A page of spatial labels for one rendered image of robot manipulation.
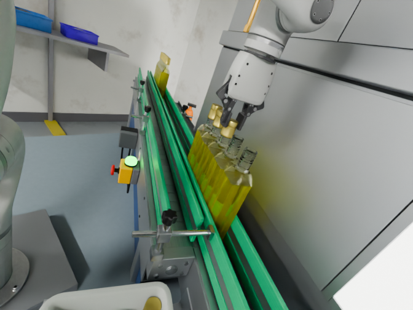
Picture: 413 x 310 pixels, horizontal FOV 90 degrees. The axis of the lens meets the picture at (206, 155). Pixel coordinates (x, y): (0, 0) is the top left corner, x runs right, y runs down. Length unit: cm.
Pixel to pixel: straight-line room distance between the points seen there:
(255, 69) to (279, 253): 44
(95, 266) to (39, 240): 19
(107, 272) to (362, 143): 78
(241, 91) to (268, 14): 15
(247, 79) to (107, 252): 72
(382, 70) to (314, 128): 14
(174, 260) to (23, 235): 53
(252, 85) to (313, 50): 18
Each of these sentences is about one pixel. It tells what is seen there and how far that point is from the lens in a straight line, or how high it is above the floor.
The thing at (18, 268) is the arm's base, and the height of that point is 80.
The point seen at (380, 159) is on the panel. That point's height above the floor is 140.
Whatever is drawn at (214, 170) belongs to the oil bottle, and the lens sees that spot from 51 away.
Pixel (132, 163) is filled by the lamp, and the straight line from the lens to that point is 82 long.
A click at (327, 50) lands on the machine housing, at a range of 57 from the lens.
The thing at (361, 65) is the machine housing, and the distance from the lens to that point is 51.
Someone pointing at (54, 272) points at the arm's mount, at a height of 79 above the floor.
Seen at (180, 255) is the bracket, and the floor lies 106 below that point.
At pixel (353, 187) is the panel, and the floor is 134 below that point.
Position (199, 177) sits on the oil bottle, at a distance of 59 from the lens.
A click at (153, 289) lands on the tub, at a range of 52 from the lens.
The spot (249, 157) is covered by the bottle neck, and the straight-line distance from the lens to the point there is 44.
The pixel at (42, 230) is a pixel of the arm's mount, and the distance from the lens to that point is 89.
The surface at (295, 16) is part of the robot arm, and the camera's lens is 42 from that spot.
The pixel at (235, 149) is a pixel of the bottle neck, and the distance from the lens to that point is 49.
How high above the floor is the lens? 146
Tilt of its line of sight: 25 degrees down
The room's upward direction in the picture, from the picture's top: 21 degrees clockwise
